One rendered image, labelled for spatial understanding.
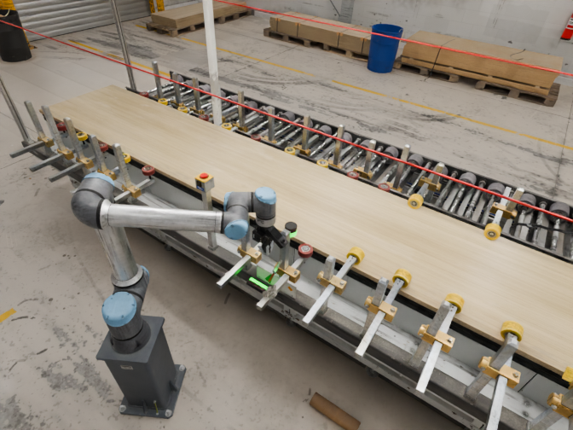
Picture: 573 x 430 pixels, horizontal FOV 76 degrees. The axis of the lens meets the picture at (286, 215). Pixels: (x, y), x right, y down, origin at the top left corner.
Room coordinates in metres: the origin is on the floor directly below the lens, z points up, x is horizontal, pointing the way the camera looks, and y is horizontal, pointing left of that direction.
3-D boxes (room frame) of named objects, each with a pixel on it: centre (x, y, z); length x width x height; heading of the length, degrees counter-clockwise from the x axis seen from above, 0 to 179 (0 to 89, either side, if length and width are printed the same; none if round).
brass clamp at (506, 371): (0.72, -0.87, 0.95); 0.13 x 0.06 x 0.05; 58
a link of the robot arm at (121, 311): (0.99, 0.75, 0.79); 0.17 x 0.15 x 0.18; 6
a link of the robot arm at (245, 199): (1.20, 0.21, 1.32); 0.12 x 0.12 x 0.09; 6
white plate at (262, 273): (1.26, 0.04, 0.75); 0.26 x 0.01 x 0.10; 58
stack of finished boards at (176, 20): (9.56, 2.24, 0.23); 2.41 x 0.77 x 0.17; 149
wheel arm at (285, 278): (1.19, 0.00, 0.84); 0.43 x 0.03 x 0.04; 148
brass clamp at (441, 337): (0.85, -0.65, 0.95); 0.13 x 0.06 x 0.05; 58
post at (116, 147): (1.92, 1.06, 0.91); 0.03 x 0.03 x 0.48; 58
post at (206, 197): (1.53, 0.43, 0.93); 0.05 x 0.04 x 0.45; 58
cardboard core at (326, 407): (0.88, -0.35, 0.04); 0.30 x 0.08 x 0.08; 58
